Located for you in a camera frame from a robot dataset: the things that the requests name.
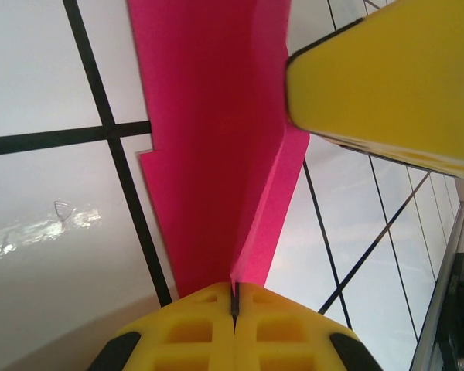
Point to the aluminium mounting rail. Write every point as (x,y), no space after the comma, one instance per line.
(437,309)

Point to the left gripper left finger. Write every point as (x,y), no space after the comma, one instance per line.
(185,340)

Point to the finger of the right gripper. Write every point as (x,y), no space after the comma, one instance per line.
(390,85)

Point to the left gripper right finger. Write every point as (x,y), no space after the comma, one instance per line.
(286,340)

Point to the magenta cloth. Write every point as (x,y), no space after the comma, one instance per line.
(209,154)

